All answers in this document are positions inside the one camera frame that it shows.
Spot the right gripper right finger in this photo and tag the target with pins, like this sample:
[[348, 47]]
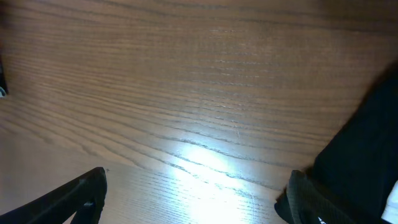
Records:
[[306, 201]]

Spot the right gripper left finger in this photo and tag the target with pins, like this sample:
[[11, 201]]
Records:
[[82, 199]]

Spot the black garment with logo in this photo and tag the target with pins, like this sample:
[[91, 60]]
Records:
[[359, 165]]

